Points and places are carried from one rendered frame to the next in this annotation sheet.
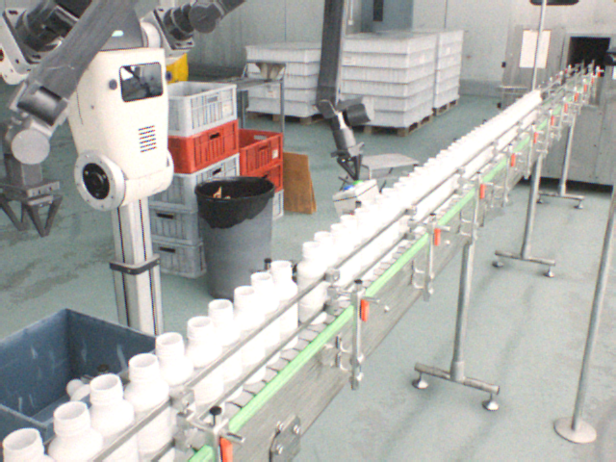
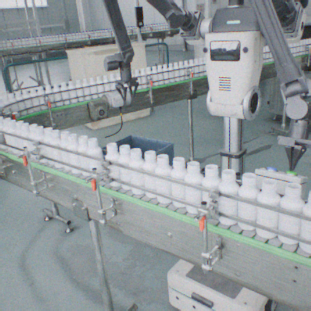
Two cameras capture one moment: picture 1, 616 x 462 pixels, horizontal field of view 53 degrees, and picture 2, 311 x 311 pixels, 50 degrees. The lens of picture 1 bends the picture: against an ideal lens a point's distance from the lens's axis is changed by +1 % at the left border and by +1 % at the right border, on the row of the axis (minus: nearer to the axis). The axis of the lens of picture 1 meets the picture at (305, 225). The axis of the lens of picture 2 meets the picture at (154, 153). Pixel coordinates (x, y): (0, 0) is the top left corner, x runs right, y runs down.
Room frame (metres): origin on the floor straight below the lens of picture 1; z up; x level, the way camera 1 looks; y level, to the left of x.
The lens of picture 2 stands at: (1.50, -1.13, 1.60)
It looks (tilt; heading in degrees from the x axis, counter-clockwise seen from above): 22 degrees down; 101
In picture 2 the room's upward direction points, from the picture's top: 5 degrees counter-clockwise
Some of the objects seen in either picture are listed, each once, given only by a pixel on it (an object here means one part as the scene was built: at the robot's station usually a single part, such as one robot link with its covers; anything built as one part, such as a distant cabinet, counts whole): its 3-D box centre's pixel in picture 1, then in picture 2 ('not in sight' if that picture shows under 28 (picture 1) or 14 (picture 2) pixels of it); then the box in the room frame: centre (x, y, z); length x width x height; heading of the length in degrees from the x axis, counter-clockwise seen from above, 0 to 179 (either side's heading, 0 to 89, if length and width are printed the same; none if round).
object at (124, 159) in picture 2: (322, 271); (127, 167); (1.17, -0.04, 1.08); 0.06 x 0.06 x 0.17
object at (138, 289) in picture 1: (141, 320); (232, 185); (1.58, 0.48, 0.74); 0.11 x 0.11 x 0.40; 61
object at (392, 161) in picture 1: (376, 180); not in sight; (4.88, -0.58, 0.21); 0.61 x 0.47 x 0.41; 24
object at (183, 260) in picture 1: (194, 242); not in sight; (3.77, 0.74, 0.11); 0.61 x 0.41 x 0.22; 157
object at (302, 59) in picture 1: (298, 81); not in sight; (9.09, 0.10, 0.50); 1.23 x 1.05 x 1.00; 149
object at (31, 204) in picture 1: (36, 211); (125, 90); (1.05, 0.49, 1.26); 0.07 x 0.07 x 0.09; 59
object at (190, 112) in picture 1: (185, 107); not in sight; (3.77, 0.74, 1.00); 0.61 x 0.41 x 0.22; 158
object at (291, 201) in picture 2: (419, 196); (291, 213); (1.69, -0.33, 1.08); 0.06 x 0.06 x 0.17
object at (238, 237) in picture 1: (237, 240); not in sight; (3.27, 0.39, 0.32); 0.45 x 0.45 x 0.64
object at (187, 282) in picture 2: not in sight; (231, 262); (1.57, 0.47, 0.24); 0.68 x 0.53 x 0.41; 61
